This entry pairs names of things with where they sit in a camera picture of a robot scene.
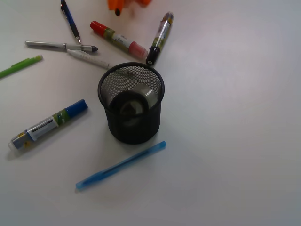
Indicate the red cap marker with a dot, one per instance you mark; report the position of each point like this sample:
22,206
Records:
120,41

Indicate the black tape roll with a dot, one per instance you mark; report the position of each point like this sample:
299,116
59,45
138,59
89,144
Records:
129,103

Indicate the green pen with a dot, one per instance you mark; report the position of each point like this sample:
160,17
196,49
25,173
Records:
20,65

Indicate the dark blue click pen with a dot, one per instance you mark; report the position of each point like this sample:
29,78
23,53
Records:
65,10

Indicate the white patterned pen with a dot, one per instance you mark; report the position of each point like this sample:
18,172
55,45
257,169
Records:
81,55

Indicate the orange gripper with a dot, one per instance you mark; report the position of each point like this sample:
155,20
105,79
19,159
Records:
117,5

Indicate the black cap marker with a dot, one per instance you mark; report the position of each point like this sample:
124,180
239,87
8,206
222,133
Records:
160,38

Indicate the clear tape roll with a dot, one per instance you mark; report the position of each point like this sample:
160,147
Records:
148,93

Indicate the black mesh pen holder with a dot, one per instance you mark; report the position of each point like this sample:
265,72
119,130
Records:
139,128

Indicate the light blue ballpoint pen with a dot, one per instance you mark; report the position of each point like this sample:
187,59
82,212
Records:
101,175

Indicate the blue cap marker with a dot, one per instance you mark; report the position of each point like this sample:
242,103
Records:
28,137

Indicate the silver grey pen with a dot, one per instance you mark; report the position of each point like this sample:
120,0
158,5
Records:
60,46

